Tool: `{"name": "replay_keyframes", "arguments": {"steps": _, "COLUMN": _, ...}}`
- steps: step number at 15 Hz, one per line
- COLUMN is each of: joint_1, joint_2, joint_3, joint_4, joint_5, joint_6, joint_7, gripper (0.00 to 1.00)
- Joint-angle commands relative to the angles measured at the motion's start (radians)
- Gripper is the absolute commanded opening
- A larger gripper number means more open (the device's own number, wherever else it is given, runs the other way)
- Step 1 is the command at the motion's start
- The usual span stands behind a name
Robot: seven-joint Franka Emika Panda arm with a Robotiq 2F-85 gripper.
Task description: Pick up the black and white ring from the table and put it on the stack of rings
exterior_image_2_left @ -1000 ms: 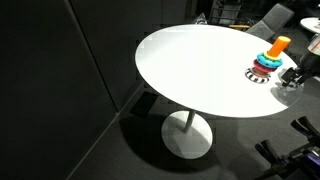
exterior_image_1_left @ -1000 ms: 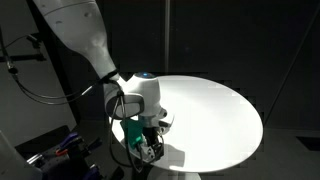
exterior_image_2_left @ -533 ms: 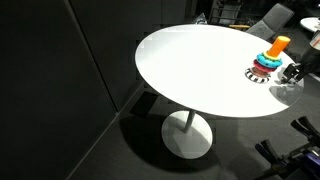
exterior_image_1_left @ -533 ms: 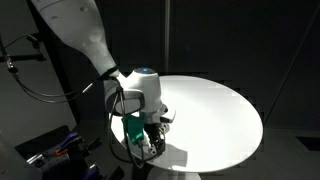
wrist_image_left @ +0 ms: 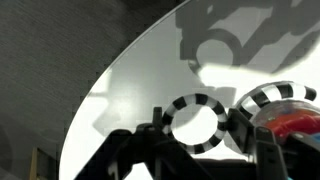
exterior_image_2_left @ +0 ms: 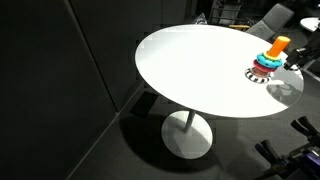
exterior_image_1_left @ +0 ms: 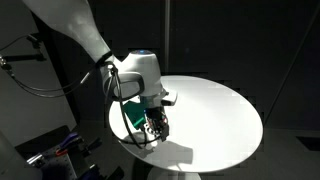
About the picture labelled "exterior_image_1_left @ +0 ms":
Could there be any grey stand cable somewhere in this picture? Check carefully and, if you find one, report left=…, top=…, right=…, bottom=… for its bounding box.
left=0, top=56, right=93, bottom=100

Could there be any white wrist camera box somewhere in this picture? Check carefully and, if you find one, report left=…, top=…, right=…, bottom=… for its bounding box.
left=161, top=89, right=179, bottom=107

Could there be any teal camera mount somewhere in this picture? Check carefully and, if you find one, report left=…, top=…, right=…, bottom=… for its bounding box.
left=121, top=100, right=148, bottom=130

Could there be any black camera stand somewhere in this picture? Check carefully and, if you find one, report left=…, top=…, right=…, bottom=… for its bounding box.
left=0, top=32, right=48, bottom=64

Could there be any white round table base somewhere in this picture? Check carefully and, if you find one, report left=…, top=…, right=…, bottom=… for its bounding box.
left=146, top=165, right=202, bottom=180

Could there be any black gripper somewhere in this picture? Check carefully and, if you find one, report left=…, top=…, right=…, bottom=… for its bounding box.
left=143, top=104, right=171, bottom=143

